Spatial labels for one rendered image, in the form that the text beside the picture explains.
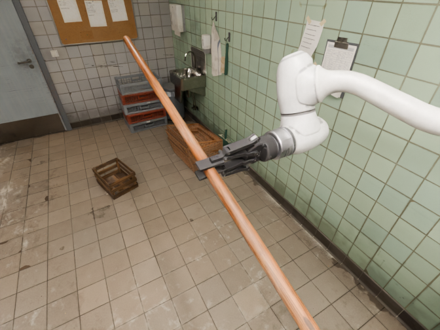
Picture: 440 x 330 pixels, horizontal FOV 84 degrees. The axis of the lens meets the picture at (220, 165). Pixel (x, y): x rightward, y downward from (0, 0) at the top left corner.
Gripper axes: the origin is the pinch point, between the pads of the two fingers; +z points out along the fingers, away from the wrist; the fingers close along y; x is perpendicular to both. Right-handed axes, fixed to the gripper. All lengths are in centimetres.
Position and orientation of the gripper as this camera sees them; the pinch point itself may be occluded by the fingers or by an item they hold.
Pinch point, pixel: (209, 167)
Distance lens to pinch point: 63.9
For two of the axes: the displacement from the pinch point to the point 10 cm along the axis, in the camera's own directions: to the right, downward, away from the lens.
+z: -8.7, 3.0, -3.9
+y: -1.1, 6.5, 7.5
